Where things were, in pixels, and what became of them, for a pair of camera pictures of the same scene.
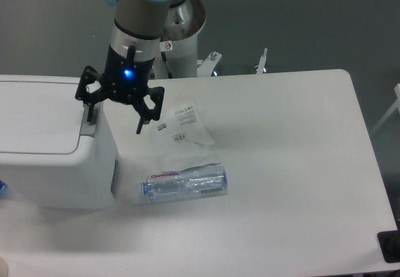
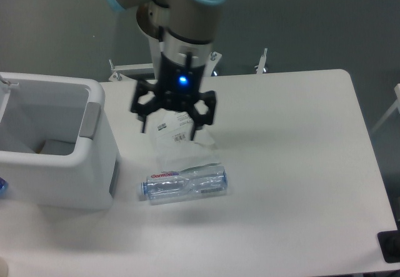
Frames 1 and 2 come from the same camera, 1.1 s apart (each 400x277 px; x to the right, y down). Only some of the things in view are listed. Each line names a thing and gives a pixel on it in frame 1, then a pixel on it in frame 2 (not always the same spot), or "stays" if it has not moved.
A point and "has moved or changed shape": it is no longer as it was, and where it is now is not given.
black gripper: x=125 y=79 to x=178 y=85
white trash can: x=51 y=157 stays
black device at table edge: x=389 y=244 stays
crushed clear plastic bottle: x=192 y=184 stays
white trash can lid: x=40 y=117 has moved or changed shape
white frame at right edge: x=397 y=105 stays
